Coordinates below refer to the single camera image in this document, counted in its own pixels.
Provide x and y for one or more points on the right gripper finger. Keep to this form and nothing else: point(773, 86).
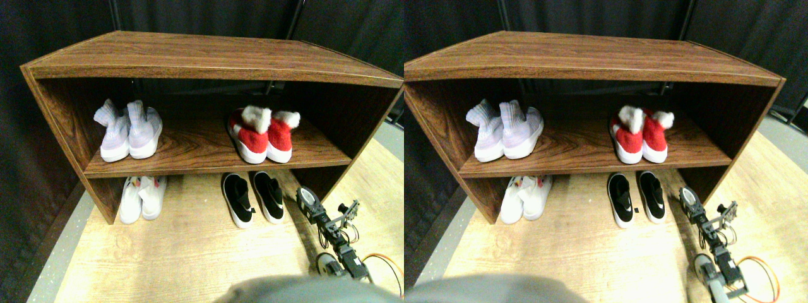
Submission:
point(692, 205)
point(310, 205)

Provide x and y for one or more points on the black curtain stand foot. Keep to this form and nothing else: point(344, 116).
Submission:
point(792, 110)

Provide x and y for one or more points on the brown shoe rack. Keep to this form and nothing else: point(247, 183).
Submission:
point(202, 57)
point(593, 57)

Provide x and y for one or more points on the black curtain stand pole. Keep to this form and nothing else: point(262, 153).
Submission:
point(297, 19)
point(115, 16)
point(502, 16)
point(688, 19)

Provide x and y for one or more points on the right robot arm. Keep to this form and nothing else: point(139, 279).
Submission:
point(723, 271)
point(347, 255)

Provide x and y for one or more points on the pale purple shoe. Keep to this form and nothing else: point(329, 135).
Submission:
point(522, 137)
point(115, 142)
point(145, 137)
point(487, 142)

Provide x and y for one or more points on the white shoe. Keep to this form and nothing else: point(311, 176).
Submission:
point(538, 201)
point(512, 205)
point(153, 201)
point(131, 205)

